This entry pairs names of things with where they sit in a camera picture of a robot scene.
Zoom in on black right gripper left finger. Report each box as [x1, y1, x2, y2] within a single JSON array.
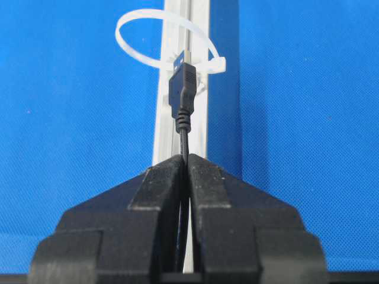
[[28, 155, 183, 283]]

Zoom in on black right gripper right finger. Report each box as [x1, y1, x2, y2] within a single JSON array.
[[188, 154, 328, 283]]

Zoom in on black USB cable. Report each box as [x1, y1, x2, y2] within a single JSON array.
[[168, 50, 197, 273]]

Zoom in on aluminium extrusion frame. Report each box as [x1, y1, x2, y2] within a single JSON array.
[[152, 1, 210, 164]]

